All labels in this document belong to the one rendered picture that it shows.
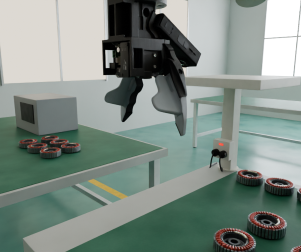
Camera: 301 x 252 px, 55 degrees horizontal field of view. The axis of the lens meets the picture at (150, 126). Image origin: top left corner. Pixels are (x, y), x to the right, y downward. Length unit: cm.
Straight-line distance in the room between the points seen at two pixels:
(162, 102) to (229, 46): 776
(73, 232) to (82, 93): 418
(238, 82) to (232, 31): 710
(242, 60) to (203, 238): 717
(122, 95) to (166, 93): 11
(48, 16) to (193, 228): 423
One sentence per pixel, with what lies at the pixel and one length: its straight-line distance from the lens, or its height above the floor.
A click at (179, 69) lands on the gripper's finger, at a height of 125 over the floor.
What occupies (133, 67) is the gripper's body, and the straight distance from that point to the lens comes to 40.
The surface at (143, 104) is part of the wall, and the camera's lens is 589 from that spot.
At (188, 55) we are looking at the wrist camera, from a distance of 49.
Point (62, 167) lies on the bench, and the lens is 153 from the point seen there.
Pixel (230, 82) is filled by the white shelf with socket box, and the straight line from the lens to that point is 108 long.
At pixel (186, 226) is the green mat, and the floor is 75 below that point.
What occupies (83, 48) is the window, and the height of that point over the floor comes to 151.
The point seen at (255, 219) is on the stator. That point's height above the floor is 78.
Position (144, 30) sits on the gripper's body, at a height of 130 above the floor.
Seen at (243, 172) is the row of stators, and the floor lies 78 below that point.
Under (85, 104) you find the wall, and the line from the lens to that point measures 509.
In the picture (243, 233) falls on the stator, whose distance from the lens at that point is 92.
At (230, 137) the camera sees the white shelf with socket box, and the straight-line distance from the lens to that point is 143.
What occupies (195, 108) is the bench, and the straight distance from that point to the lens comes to 440.
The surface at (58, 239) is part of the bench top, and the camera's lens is 96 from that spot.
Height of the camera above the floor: 125
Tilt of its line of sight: 12 degrees down
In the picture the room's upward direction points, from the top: straight up
